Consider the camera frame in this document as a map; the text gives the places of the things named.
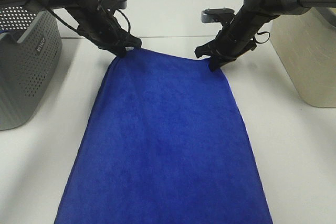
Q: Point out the beige plastic bin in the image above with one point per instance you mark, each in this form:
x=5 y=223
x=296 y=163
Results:
x=305 y=45

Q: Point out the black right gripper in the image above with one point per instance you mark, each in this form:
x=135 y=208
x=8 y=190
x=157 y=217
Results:
x=234 y=40

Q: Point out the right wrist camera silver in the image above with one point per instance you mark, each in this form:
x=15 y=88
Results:
x=219 y=15

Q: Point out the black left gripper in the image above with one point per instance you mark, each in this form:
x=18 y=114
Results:
x=99 y=26

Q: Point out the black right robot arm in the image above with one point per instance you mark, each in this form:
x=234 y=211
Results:
x=276 y=8

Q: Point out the blue microfibre towel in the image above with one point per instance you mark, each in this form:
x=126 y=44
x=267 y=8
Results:
x=165 y=143

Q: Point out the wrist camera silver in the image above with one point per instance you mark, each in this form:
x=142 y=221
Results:
x=219 y=15
x=113 y=4

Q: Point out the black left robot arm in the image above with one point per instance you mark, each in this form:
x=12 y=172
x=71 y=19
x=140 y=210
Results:
x=35 y=6

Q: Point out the grey perforated plastic basket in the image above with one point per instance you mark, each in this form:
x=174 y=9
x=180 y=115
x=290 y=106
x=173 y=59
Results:
x=30 y=51

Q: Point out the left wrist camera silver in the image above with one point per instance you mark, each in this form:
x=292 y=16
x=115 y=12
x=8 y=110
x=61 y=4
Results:
x=113 y=4

